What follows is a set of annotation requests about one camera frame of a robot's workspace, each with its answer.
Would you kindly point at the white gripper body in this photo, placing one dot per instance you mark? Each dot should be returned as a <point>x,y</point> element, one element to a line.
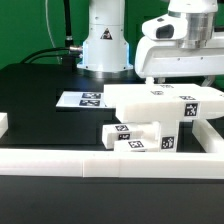
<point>180,45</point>

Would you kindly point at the white chair back frame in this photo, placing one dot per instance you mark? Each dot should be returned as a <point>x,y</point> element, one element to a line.
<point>139,103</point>

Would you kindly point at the white chair seat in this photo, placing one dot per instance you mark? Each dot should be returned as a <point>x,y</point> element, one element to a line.
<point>166,133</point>

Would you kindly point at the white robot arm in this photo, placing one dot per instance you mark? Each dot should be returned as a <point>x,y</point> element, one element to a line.
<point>105,50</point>

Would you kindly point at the white marker sheet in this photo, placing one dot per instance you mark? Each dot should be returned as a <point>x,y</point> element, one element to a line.
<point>70,99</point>

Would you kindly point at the white U-shaped fence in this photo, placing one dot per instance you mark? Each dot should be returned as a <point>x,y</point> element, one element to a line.
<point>34,162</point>

